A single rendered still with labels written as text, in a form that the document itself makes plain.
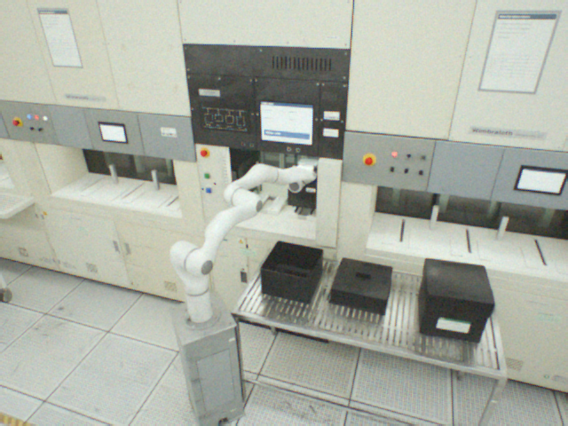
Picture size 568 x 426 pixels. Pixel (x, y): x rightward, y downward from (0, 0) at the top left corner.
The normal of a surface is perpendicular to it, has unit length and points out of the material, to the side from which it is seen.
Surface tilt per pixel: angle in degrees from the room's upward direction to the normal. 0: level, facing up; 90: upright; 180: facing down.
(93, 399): 0
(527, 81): 90
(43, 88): 90
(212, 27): 92
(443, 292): 0
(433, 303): 90
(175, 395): 0
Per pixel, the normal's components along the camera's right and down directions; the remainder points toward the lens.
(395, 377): -0.01, -0.86
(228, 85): -0.32, 0.49
